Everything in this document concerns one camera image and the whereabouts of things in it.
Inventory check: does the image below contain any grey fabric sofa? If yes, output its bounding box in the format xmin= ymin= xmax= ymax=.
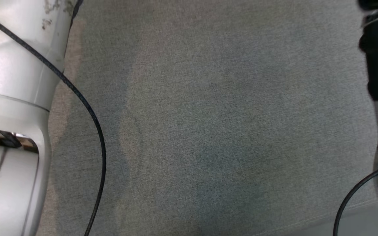
xmin=35 ymin=0 xmax=378 ymax=236

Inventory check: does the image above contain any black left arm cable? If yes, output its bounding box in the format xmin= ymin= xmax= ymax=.
xmin=0 ymin=8 xmax=107 ymax=236

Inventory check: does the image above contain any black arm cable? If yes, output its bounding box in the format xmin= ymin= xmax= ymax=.
xmin=333 ymin=162 xmax=378 ymax=236
xmin=0 ymin=8 xmax=107 ymax=236

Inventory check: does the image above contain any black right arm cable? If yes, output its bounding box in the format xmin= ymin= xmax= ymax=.
xmin=333 ymin=162 xmax=378 ymax=236

